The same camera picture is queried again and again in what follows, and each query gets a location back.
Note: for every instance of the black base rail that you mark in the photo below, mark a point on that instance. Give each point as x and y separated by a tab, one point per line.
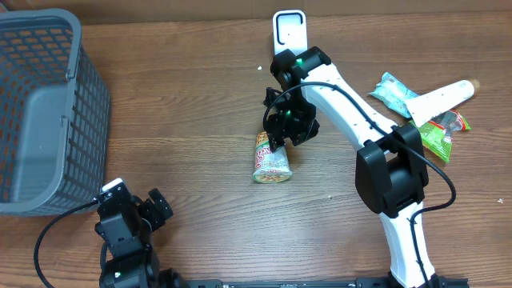
384	282

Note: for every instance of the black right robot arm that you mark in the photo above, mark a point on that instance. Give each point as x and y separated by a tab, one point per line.
390	174

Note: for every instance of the white tube gold cap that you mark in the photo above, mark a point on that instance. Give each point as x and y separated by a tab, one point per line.
425	107

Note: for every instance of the white barcode scanner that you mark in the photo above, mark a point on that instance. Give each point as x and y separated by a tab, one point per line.
289	31

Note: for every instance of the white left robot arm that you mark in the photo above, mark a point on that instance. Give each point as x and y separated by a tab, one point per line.
127	223

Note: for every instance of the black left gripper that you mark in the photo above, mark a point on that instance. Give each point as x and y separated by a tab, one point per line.
155	218

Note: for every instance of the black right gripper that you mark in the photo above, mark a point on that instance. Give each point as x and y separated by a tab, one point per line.
277	122

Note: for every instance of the grey plastic shopping basket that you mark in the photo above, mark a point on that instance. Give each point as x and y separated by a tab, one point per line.
55	112

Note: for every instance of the cup noodles container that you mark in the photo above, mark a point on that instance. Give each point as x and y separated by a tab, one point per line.
270	167

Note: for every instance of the green snack bag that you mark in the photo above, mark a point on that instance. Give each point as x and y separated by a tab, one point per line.
437	133

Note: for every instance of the green tissue pack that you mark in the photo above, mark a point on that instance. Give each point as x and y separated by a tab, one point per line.
393	94

